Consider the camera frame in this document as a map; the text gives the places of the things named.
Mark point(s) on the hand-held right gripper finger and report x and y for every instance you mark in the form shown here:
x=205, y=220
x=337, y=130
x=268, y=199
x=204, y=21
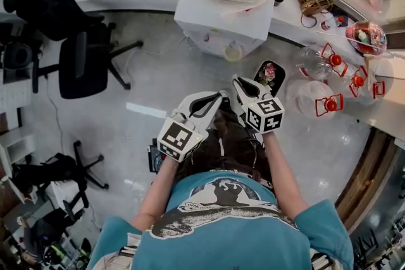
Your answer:
x=265, y=90
x=239, y=101

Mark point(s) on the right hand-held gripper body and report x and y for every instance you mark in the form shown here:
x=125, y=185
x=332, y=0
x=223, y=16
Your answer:
x=265, y=117

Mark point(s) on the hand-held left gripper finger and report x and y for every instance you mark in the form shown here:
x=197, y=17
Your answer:
x=183, y=106
x=210, y=118

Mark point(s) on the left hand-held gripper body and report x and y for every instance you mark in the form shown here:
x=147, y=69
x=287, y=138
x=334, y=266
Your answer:
x=177, y=139

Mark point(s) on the person's right forearm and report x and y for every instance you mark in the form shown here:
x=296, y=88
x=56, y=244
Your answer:
x=284, y=177

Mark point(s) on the person's left forearm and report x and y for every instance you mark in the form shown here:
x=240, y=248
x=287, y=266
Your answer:
x=158, y=193

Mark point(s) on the black trash bin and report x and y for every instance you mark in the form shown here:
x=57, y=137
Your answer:
x=278, y=72

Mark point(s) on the dark brown trousers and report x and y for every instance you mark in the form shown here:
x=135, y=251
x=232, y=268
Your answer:
x=234, y=148

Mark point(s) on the white water dispenser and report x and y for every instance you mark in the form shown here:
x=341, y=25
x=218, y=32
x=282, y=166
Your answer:
x=221, y=25

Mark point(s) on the small white red-capped bottle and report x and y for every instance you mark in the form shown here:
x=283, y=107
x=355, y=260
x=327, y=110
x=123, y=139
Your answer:
x=330, y=23

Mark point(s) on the black chair with white panel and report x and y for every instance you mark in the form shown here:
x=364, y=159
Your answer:
x=82, y=164

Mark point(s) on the brown handbag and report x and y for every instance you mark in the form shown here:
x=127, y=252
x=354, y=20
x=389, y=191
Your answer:
x=314, y=4

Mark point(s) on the black office chair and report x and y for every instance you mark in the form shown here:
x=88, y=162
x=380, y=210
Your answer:
x=79, y=72

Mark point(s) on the teal printed shirt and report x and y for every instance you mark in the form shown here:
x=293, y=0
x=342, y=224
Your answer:
x=228, y=237

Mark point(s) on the black round device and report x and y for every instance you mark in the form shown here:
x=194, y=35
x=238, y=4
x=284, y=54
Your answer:
x=17, y=56

